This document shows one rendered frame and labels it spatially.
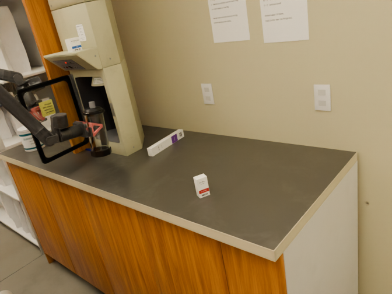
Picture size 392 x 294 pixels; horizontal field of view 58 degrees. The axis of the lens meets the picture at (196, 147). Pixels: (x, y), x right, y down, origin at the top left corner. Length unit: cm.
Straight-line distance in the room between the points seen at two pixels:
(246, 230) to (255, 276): 16
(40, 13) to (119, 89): 57
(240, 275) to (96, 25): 126
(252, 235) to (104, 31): 119
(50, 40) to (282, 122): 127
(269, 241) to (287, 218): 13
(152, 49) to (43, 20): 59
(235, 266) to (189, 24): 121
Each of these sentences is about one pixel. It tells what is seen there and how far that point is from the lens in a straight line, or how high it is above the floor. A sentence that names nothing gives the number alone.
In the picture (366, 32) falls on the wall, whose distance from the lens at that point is 149.
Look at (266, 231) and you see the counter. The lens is 114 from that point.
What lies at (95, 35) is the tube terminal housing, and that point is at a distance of 179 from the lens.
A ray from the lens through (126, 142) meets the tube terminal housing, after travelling 190.
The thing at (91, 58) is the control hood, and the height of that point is 147.
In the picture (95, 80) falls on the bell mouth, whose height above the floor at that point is 134.
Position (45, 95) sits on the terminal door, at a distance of 198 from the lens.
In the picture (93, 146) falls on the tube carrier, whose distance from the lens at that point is 180.
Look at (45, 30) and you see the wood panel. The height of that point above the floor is 163.
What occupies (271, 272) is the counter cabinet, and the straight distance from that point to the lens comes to 118.
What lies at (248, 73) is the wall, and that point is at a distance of 175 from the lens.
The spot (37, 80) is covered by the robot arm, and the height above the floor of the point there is 140.
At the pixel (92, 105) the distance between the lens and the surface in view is 178.
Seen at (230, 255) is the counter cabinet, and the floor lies 82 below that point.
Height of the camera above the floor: 162
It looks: 22 degrees down
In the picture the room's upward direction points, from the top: 11 degrees counter-clockwise
